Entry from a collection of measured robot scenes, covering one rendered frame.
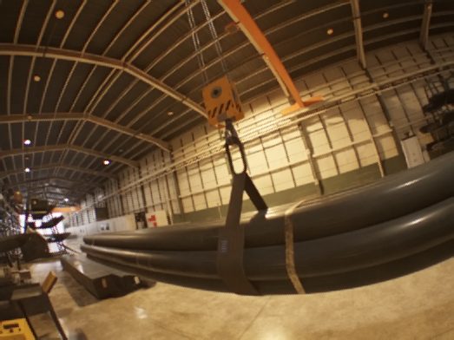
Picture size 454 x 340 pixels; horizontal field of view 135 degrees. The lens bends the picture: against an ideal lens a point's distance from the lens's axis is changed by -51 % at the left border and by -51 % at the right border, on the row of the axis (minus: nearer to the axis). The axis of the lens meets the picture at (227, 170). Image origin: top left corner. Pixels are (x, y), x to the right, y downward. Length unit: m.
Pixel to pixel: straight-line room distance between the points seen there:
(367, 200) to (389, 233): 0.16
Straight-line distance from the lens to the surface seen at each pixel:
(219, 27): 10.51
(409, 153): 3.89
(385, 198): 0.82
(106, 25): 9.92
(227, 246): 0.95
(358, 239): 0.77
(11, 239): 4.49
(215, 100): 1.29
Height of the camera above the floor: 1.55
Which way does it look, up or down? 10 degrees up
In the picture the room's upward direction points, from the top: 13 degrees counter-clockwise
